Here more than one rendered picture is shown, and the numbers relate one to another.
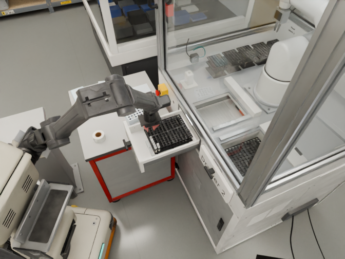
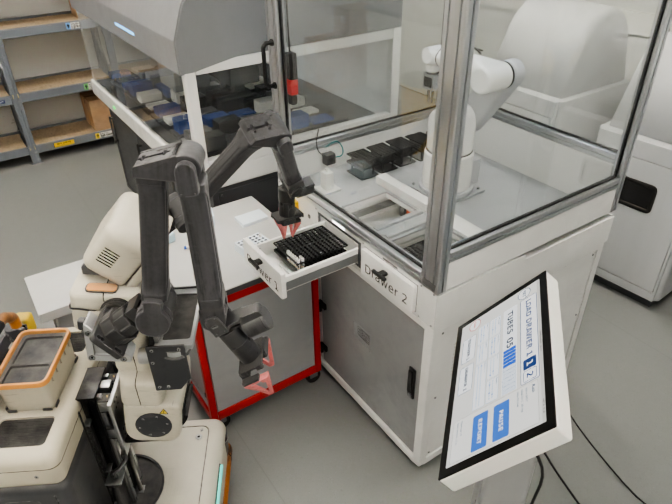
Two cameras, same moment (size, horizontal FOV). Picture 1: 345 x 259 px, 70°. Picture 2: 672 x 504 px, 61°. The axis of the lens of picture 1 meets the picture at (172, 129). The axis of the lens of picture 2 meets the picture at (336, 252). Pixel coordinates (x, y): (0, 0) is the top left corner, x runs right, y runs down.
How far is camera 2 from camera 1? 101 cm
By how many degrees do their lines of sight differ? 19
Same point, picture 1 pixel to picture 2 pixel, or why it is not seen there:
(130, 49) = not seen: hidden behind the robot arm
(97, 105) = (261, 132)
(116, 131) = (227, 268)
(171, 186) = (317, 390)
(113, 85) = (272, 117)
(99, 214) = (205, 423)
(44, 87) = not seen: hidden behind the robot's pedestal
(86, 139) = (182, 282)
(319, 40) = (447, 48)
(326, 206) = (579, 377)
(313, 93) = (455, 91)
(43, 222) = (176, 323)
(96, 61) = not seen: hidden behind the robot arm
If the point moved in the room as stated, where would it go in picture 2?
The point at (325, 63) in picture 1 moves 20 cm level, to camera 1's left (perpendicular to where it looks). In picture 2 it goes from (455, 63) to (377, 68)
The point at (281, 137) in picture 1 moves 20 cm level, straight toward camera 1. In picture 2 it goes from (445, 154) to (421, 184)
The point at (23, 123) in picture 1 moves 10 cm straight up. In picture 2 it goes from (71, 277) to (64, 256)
